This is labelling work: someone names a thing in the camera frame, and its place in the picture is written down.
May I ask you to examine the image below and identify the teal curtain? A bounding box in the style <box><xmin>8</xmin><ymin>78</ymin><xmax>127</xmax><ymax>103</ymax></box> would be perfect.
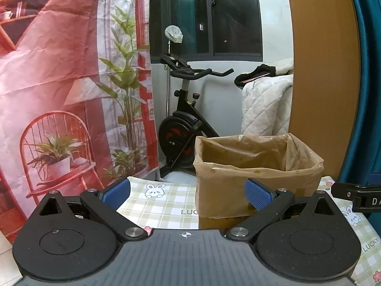
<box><xmin>336</xmin><ymin>0</ymin><xmax>381</xmax><ymax>185</ymax></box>

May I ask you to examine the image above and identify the cardboard box with plastic liner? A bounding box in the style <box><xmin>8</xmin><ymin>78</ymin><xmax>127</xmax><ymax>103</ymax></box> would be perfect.
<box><xmin>194</xmin><ymin>134</ymin><xmax>324</xmax><ymax>230</ymax></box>

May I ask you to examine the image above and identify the black exercise bike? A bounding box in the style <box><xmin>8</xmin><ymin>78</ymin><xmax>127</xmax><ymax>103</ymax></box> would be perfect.
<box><xmin>157</xmin><ymin>25</ymin><xmax>235</xmax><ymax>178</ymax></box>

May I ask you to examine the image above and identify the red printed backdrop cloth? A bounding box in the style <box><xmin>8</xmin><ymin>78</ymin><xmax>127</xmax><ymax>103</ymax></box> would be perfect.
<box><xmin>1</xmin><ymin>0</ymin><xmax>158</xmax><ymax>241</ymax></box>

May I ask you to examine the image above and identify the white quilted blanket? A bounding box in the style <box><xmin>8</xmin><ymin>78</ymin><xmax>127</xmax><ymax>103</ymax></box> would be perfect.
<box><xmin>241</xmin><ymin>58</ymin><xmax>294</xmax><ymax>136</ymax></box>

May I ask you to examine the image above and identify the black garment on blanket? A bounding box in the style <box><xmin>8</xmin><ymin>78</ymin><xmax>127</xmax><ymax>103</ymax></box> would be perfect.
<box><xmin>234</xmin><ymin>64</ymin><xmax>276</xmax><ymax>89</ymax></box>

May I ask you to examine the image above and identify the dark window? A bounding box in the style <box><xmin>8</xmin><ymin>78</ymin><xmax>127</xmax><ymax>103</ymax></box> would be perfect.
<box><xmin>149</xmin><ymin>0</ymin><xmax>263</xmax><ymax>63</ymax></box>

